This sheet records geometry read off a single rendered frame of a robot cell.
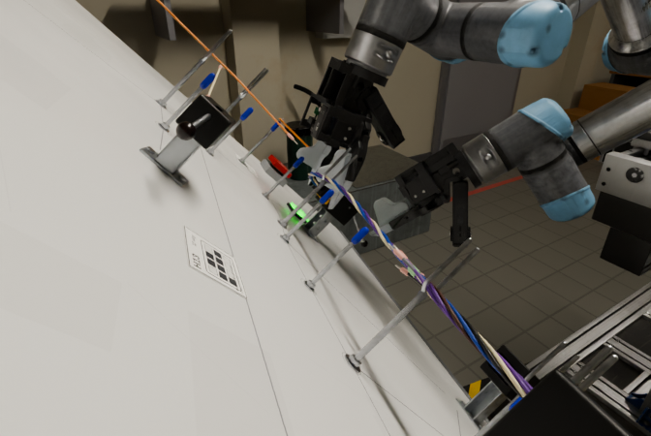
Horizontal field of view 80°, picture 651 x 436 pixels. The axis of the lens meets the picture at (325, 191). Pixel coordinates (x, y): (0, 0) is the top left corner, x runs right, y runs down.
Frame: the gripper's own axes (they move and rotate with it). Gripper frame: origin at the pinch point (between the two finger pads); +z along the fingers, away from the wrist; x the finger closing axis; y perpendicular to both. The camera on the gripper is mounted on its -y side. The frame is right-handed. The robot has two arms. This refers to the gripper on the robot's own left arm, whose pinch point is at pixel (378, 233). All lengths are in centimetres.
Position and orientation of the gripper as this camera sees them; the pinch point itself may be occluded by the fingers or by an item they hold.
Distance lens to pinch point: 73.0
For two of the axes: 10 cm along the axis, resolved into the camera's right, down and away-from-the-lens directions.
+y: -5.1, -8.5, 1.0
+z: -8.0, 5.2, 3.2
